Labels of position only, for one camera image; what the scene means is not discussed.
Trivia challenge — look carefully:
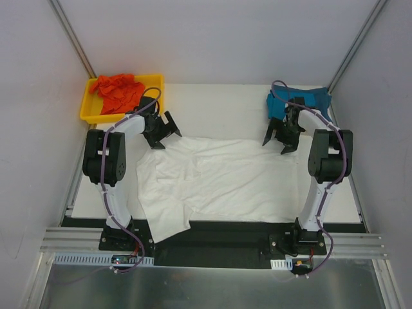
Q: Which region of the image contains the white t shirt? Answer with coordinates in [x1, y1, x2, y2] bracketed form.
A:
[136, 137, 300, 242]

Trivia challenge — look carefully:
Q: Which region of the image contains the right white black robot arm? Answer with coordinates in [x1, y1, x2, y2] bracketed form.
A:
[263, 97, 353, 254]

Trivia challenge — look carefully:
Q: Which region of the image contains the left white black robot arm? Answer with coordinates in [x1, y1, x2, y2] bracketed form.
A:
[82, 95, 181, 252]

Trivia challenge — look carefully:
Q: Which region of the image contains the folded blue t shirt stack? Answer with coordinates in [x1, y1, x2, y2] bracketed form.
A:
[267, 86, 332, 122]

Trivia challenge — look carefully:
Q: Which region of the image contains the orange t shirt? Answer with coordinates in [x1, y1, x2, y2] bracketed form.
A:
[89, 74, 145, 115]

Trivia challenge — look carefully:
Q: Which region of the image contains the yellow plastic bin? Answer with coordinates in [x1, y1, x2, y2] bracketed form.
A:
[80, 74, 164, 124]

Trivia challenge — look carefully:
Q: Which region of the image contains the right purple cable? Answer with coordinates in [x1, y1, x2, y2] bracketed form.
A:
[270, 80, 350, 283]

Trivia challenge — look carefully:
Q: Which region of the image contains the purple cable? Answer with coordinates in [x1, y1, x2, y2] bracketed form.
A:
[98, 87, 162, 274]
[270, 80, 350, 283]

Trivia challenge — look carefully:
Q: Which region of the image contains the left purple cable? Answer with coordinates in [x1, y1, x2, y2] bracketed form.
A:
[98, 87, 162, 274]

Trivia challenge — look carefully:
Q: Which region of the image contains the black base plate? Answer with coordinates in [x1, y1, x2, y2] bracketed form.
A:
[62, 218, 366, 269]

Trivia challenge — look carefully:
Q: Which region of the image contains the right grey cable duct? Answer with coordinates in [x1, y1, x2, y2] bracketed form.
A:
[270, 258, 293, 271]

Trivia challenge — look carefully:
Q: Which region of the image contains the grey cable duct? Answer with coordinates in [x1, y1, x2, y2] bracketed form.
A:
[270, 258, 293, 271]
[54, 253, 140, 267]

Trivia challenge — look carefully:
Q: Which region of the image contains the front aluminium rail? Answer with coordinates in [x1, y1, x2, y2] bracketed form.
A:
[41, 227, 389, 259]

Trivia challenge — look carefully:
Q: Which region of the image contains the left aluminium frame post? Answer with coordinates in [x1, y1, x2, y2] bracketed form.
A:
[47, 0, 97, 79]

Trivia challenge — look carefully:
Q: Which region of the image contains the aluminium frame post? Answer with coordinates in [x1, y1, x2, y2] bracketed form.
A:
[47, 0, 97, 79]
[327, 0, 389, 93]

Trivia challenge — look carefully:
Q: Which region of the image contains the left grey cable duct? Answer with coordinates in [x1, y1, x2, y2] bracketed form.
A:
[54, 253, 140, 267]

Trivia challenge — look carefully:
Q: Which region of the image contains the right aluminium frame post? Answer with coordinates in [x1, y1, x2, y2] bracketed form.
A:
[327, 0, 389, 93]

